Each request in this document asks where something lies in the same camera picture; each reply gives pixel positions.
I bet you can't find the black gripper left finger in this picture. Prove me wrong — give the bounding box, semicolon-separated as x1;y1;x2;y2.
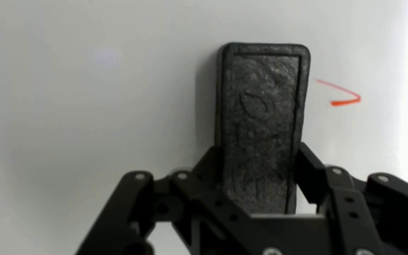
76;145;224;255

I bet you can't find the white whiteboard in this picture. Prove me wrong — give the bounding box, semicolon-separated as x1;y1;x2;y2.
0;0;408;255

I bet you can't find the red marker writing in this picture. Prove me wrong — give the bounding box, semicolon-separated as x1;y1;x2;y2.
317;78;363;108

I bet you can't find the black felt board eraser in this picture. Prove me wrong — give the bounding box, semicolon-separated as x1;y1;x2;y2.
215;41;312;215

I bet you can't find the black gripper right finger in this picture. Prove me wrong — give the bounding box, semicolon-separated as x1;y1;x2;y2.
291;140;408;255

